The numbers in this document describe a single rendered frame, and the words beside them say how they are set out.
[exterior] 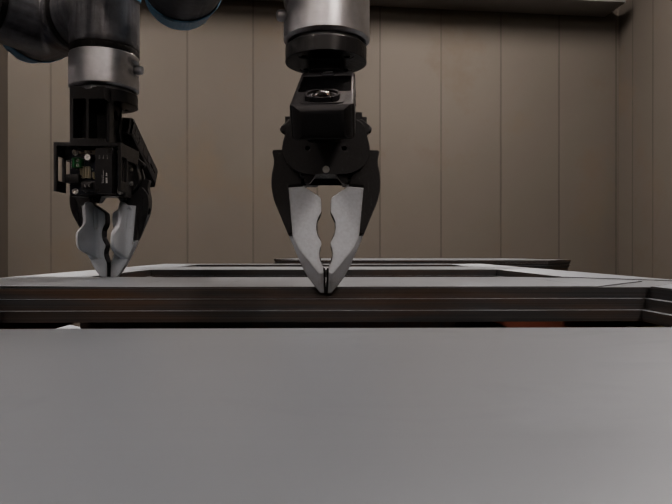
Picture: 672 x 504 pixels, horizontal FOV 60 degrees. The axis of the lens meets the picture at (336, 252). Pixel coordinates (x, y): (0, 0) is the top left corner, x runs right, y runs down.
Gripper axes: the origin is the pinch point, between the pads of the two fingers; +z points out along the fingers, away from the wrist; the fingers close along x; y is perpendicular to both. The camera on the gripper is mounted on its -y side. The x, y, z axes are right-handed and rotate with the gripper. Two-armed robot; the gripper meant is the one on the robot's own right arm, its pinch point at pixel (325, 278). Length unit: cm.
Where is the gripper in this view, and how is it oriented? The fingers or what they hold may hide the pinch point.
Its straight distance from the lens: 48.8
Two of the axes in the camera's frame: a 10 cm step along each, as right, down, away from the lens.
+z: 0.0, 10.0, 0.0
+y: -0.2, 0.0, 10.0
